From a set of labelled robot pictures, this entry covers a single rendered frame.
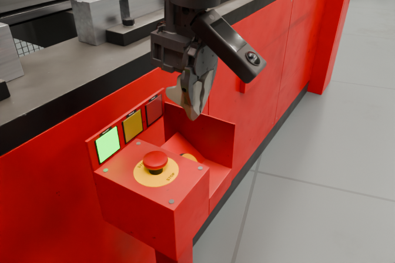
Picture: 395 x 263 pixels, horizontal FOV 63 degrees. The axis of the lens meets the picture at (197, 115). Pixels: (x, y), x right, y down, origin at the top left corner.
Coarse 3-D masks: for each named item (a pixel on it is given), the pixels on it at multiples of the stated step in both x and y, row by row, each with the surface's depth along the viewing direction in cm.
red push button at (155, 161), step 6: (144, 156) 51; (150, 156) 51; (156, 156) 51; (162, 156) 51; (144, 162) 50; (150, 162) 49; (156, 162) 49; (162, 162) 50; (150, 168) 49; (156, 168) 49; (162, 168) 52; (156, 174) 51
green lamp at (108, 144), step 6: (108, 132) 52; (114, 132) 53; (102, 138) 51; (108, 138) 52; (114, 138) 54; (96, 144) 51; (102, 144) 52; (108, 144) 53; (114, 144) 54; (102, 150) 52; (108, 150) 53; (114, 150) 55; (102, 156) 52; (108, 156) 54
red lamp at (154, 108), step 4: (160, 96) 62; (152, 100) 60; (156, 100) 61; (160, 100) 63; (148, 104) 60; (152, 104) 61; (156, 104) 62; (160, 104) 63; (148, 108) 60; (152, 108) 61; (156, 108) 62; (160, 108) 63; (148, 112) 60; (152, 112) 61; (156, 112) 63; (160, 112) 64; (148, 116) 61; (152, 116) 62; (156, 116) 63; (148, 120) 61; (152, 120) 62; (148, 124) 61
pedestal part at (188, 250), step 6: (192, 246) 72; (156, 252) 69; (186, 252) 69; (192, 252) 73; (156, 258) 70; (162, 258) 69; (168, 258) 68; (180, 258) 67; (186, 258) 70; (192, 258) 74
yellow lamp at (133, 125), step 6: (132, 114) 56; (138, 114) 58; (126, 120) 55; (132, 120) 57; (138, 120) 58; (126, 126) 56; (132, 126) 57; (138, 126) 59; (126, 132) 56; (132, 132) 58; (138, 132) 59; (126, 138) 57
